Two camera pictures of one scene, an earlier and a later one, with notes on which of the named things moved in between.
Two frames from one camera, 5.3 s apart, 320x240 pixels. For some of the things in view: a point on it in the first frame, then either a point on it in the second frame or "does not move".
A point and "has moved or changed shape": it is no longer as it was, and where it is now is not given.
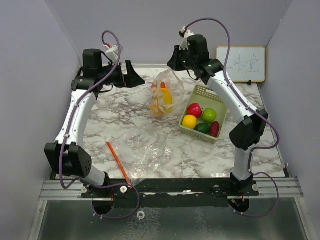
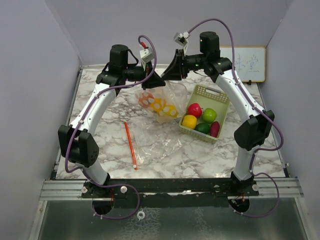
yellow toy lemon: (189, 121) does not move
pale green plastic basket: (206, 98) does not move
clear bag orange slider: (144, 153) has moved or changed shape
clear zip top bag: (167, 93) has moved or changed shape
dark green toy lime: (203, 128) does not move
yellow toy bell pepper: (167, 96) to (158, 105)
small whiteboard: (245, 64) does not move
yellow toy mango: (160, 110) to (170, 110)
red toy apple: (195, 109) does not move
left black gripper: (133, 79) to (154, 81)
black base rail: (171, 192) does not move
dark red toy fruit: (214, 129) does not move
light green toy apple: (209, 115) does not move
